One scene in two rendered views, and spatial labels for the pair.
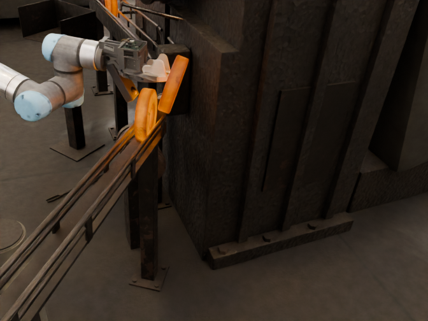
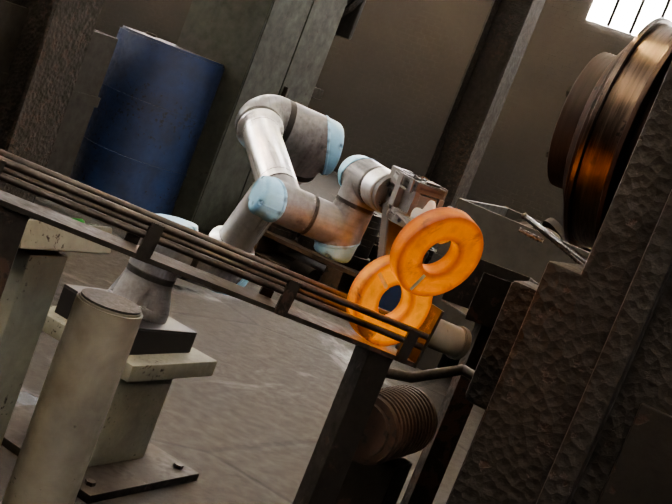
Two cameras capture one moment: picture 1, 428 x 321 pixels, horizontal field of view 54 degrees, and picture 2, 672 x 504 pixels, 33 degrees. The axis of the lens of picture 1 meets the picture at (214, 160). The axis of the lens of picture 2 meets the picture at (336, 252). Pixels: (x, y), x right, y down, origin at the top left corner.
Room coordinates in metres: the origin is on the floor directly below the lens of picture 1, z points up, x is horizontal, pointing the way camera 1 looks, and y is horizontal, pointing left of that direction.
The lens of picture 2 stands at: (-0.22, -1.21, 1.01)
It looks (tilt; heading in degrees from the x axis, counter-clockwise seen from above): 8 degrees down; 52
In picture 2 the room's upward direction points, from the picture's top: 21 degrees clockwise
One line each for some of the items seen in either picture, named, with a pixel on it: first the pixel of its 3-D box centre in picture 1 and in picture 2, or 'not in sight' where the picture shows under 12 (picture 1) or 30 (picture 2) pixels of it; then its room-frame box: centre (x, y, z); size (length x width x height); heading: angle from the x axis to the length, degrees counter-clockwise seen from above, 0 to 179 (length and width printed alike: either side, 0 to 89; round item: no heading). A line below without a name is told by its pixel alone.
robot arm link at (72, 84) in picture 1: (65, 87); (335, 226); (1.05, 0.43, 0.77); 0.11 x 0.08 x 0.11; 165
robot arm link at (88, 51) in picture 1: (94, 55); (386, 191); (1.06, 0.34, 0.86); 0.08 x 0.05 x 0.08; 171
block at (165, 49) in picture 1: (174, 80); (519, 350); (1.34, 0.16, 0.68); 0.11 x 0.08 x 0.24; 117
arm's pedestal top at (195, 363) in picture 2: not in sight; (123, 341); (1.06, 1.03, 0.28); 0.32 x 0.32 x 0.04; 25
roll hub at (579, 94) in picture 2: not in sight; (588, 123); (1.50, 0.37, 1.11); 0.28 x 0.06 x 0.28; 27
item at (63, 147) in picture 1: (66, 84); (454, 406); (1.86, 0.75, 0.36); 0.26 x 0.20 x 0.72; 62
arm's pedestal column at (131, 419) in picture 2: not in sight; (102, 400); (1.06, 1.03, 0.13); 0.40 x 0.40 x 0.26; 25
